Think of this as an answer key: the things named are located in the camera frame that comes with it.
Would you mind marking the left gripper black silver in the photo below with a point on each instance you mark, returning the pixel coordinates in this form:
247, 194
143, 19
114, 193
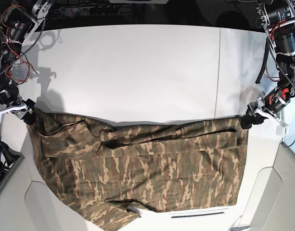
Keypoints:
276, 100

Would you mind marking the black power strip background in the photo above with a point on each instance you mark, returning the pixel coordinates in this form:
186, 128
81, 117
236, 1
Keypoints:
90, 10

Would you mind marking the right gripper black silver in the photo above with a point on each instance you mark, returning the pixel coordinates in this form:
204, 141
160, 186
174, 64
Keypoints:
9, 96

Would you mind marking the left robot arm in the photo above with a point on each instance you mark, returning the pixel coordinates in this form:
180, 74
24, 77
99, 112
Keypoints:
278, 20

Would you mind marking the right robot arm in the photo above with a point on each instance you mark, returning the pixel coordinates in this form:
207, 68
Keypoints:
18, 23

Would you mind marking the camouflage T-shirt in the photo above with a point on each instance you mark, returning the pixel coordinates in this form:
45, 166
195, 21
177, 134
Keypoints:
106, 173

